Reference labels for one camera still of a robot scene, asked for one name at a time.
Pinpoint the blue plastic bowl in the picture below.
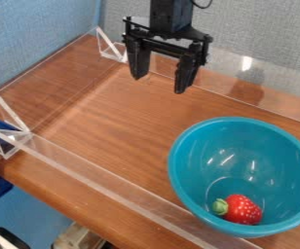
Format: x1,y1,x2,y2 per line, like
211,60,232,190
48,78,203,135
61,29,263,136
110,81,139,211
167,117,300,238

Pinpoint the white black object below table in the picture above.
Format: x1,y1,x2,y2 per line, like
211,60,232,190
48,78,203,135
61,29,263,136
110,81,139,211
0,227,29,249

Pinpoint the red toy strawberry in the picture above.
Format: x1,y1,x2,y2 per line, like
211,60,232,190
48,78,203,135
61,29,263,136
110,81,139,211
212,194,262,226

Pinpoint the clear acrylic table barrier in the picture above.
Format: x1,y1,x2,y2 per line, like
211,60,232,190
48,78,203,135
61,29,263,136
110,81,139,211
0,33,300,249

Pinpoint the beige object below table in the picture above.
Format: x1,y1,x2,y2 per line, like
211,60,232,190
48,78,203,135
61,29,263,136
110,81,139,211
51,223,114,249

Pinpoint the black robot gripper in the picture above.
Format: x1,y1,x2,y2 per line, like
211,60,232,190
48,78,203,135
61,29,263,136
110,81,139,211
123,0,212,94

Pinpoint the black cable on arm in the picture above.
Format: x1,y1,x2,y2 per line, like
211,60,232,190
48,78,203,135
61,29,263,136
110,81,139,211
190,0,214,10

